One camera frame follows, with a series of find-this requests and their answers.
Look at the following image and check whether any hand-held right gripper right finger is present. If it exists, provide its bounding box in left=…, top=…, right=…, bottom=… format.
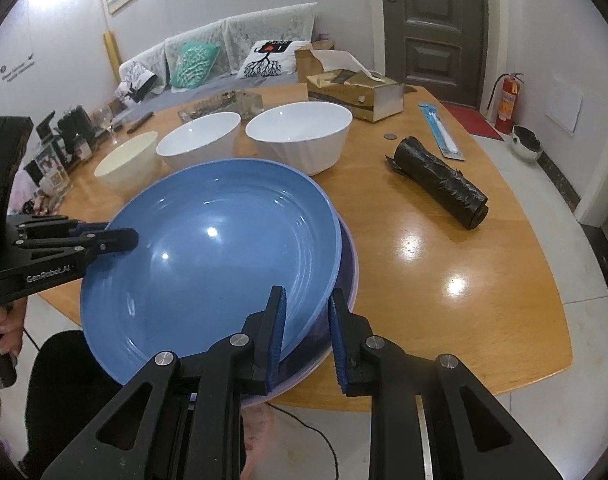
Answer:
left=328, top=287, right=565, bottom=480

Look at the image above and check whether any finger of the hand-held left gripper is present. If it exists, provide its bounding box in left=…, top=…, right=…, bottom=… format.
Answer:
left=21, top=228, right=139, bottom=266
left=8, top=215, right=110, bottom=241

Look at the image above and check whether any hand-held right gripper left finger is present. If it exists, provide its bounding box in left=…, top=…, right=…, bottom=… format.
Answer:
left=40, top=285, right=288, bottom=480

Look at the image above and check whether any purple plate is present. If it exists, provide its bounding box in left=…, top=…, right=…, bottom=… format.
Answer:
left=240, top=210, right=360, bottom=408

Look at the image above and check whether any small cream bowl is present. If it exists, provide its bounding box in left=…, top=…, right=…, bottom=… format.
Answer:
left=94, top=131, right=159, bottom=196

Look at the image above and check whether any blue plate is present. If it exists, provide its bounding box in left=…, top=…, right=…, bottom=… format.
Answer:
left=79, top=158, right=343, bottom=390

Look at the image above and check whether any medium white bowl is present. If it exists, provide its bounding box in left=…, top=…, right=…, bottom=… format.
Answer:
left=156, top=111, right=242, bottom=172

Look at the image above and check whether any large white bowl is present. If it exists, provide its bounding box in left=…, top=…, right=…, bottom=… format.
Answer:
left=245, top=101, right=354, bottom=177

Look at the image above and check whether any person's left hand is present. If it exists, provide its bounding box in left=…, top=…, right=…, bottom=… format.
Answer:
left=0, top=304, right=26, bottom=357

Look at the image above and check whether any black kettle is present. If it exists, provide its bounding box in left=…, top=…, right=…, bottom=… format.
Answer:
left=56, top=105, right=96, bottom=161

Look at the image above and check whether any wine glass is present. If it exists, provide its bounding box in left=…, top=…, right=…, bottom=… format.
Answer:
left=93, top=105, right=120, bottom=146

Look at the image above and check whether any black remote control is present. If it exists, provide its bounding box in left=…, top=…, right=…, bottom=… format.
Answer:
left=126, top=111, right=155, bottom=135

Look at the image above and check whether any wooden board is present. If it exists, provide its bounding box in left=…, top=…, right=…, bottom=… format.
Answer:
left=102, top=31, right=121, bottom=82

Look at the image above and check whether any black and white cushion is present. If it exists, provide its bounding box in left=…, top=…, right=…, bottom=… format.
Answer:
left=116, top=60, right=160, bottom=103

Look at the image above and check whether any glass ashtray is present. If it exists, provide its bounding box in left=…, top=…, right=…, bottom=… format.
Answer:
left=178, top=89, right=263, bottom=122

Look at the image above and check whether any teal cushion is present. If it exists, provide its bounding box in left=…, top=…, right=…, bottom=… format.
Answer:
left=168, top=41, right=221, bottom=89

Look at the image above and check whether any black trash bag roll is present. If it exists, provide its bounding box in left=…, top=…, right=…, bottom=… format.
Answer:
left=385, top=136, right=489, bottom=231

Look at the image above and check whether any blue toothbrush package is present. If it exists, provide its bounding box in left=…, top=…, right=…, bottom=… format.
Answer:
left=418, top=102, right=465, bottom=161

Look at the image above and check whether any white tree print cushion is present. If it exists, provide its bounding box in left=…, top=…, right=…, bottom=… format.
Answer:
left=236, top=40, right=311, bottom=80

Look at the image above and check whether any gold tissue box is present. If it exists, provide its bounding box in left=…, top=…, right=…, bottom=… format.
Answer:
left=306, top=50, right=404, bottom=124

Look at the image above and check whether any wooden side cabinet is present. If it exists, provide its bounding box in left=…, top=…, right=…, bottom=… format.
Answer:
left=294, top=47, right=335, bottom=86

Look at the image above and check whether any grey sofa with lace cover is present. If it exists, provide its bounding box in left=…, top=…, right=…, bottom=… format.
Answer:
left=116, top=1, right=325, bottom=111

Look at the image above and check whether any red doormat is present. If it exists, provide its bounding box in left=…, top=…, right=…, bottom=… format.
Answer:
left=441, top=102, right=505, bottom=141

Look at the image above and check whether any silver helmet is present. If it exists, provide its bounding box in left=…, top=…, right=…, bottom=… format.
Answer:
left=508, top=124, right=544, bottom=163

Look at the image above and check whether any red fire extinguisher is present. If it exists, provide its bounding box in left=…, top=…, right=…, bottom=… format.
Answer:
left=486, top=72, right=525, bottom=135

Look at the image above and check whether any dark grey door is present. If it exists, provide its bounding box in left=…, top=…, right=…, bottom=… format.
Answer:
left=379, top=0, right=487, bottom=109

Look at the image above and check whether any black cable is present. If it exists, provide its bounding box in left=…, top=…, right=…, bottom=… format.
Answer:
left=271, top=404, right=346, bottom=480

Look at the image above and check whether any white wall panel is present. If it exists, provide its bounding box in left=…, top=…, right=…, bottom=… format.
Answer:
left=546, top=75, right=583, bottom=134

